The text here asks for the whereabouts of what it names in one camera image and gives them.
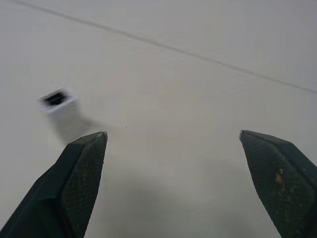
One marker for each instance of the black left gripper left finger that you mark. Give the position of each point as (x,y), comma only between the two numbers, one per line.
(67,188)

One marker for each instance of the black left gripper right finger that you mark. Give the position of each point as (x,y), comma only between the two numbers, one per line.
(280,183)

